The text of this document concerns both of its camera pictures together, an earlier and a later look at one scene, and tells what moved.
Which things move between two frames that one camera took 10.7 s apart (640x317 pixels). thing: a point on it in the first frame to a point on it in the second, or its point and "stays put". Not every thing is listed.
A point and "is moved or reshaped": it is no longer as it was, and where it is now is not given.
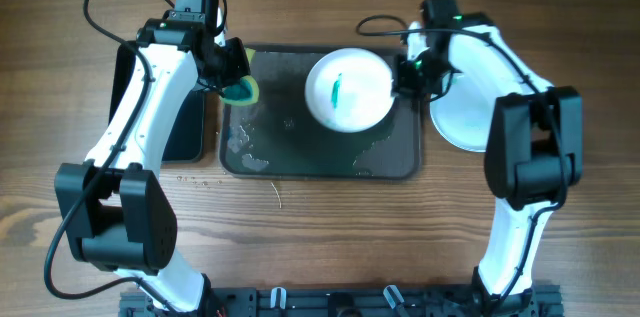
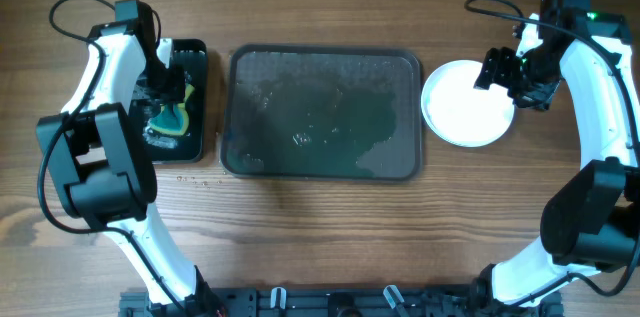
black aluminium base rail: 413,301 stays put
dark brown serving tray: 278,137 stays put
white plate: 349,90 to 462,114
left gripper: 236,67 to 172,92
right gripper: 399,84 to 493,72
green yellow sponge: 246,92 is moved or reshaped
